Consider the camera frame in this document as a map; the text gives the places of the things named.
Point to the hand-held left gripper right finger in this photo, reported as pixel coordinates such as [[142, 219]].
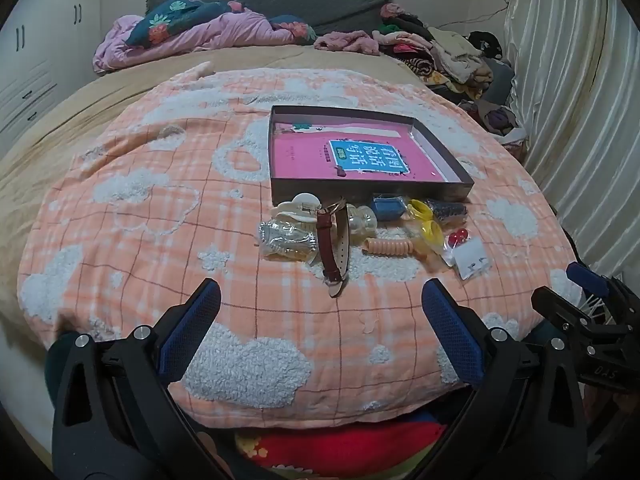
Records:
[[452, 330]]

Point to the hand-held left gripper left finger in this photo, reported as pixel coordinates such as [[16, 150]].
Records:
[[192, 320]]

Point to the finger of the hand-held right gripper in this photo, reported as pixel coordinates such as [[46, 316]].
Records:
[[560, 310], [586, 277]]

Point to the white card earrings packet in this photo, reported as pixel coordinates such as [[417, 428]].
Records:
[[472, 260]]

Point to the clear bag of gold jewelry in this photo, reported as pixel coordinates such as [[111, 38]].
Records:
[[287, 240]]

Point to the shallow grey cardboard box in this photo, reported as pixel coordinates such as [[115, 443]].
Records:
[[367, 192]]

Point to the orange plaid cloud blanket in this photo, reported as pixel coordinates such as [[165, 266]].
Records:
[[150, 240]]

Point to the dark glitter hair clip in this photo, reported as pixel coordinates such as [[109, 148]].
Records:
[[450, 211]]

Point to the blue hair clip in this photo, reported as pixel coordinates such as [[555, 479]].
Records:
[[389, 207]]

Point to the white hair claw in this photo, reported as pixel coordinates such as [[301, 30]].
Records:
[[297, 206]]

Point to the red floral cloth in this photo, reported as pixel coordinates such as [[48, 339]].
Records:
[[340, 447]]

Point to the cream pleated curtain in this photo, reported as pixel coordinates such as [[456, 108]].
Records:
[[565, 110]]

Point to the pink book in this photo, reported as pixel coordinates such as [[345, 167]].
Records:
[[310, 160]]

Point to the beige bed sheet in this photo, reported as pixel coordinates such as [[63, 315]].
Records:
[[80, 105]]

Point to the pile of clothes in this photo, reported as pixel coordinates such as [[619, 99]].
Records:
[[450, 55]]

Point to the pink quilt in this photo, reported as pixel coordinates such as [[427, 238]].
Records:
[[235, 30]]

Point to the teal floral pillow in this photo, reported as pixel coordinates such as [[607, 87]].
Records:
[[165, 17]]

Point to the white wardrobe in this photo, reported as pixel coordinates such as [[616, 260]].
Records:
[[35, 60]]

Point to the pink fluffy garment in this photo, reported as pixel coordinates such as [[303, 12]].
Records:
[[350, 41]]

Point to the grey headboard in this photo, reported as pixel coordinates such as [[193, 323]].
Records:
[[320, 2]]

